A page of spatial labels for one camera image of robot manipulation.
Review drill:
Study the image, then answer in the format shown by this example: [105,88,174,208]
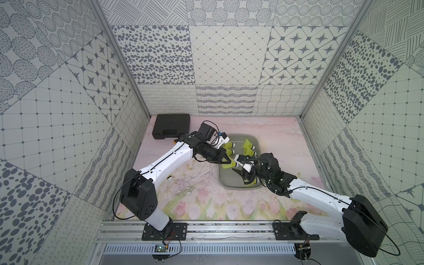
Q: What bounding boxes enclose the yellow shuttlecock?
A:
[248,178,258,186]
[243,149,257,157]
[242,139,256,150]
[222,161,237,170]
[226,149,235,156]
[223,142,235,149]

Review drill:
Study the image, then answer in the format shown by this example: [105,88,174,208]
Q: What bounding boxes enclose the grey plastic storage box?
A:
[218,134,262,191]

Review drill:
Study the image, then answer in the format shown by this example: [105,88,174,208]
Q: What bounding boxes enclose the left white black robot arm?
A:
[112,131,231,234]

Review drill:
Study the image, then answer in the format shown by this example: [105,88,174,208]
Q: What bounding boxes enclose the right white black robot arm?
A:
[231,153,390,257]

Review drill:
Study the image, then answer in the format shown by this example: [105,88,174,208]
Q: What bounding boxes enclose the black connector box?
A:
[294,244,311,261]

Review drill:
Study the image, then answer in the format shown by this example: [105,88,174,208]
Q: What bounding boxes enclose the black plastic tool case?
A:
[152,113,191,140]

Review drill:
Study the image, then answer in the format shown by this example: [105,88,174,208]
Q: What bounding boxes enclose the pink floral table mat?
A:
[157,117,324,220]

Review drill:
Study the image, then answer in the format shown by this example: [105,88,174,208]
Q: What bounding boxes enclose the small green circuit board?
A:
[154,244,168,254]

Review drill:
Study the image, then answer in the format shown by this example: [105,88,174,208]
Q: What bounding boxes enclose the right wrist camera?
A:
[240,161,253,173]

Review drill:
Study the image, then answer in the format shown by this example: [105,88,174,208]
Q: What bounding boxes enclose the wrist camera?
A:
[198,120,230,149]
[240,161,253,173]

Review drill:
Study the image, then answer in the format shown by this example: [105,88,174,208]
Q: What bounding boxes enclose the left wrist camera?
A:
[198,120,230,149]

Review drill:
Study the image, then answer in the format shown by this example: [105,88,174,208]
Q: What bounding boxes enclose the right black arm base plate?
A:
[272,211,320,241]

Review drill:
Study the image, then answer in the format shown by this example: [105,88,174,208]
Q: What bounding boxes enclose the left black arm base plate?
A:
[142,223,188,241]

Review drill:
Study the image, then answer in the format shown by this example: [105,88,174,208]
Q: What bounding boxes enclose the aluminium mounting rail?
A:
[95,220,339,243]

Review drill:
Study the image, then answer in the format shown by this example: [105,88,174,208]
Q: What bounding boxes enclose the white perforated cable duct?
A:
[104,243,295,255]

